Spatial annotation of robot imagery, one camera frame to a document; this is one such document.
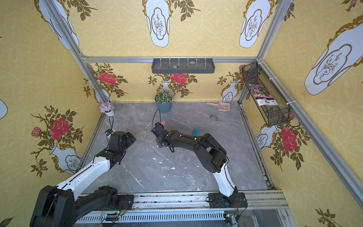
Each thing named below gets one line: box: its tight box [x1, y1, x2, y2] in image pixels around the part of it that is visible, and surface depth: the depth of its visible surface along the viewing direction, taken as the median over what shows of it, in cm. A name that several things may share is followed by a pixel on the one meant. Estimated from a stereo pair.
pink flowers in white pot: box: [98, 102, 115, 117], surface depth 108 cm
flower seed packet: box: [247, 83, 279, 107], surface depth 78 cm
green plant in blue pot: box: [155, 87, 174, 114], surface depth 107 cm
